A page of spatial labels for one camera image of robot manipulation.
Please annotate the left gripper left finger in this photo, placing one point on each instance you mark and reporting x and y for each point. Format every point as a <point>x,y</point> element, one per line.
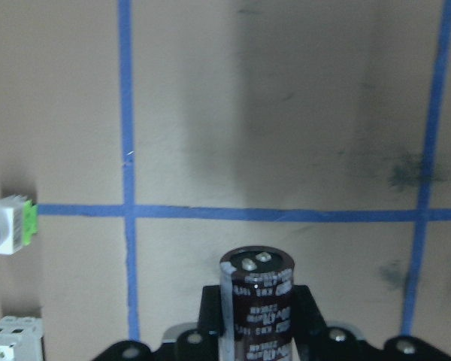
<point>201,341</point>

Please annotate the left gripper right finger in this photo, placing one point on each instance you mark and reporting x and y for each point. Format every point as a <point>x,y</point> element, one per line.
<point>314,338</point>

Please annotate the dark brown cylindrical capacitor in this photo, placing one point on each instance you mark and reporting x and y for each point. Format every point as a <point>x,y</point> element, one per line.
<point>256,285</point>

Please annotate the white red circuit breaker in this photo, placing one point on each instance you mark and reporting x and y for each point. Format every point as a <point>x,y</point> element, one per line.
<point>21,338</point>

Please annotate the green push button switch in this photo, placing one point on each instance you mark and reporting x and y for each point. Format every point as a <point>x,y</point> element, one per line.
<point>18,223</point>

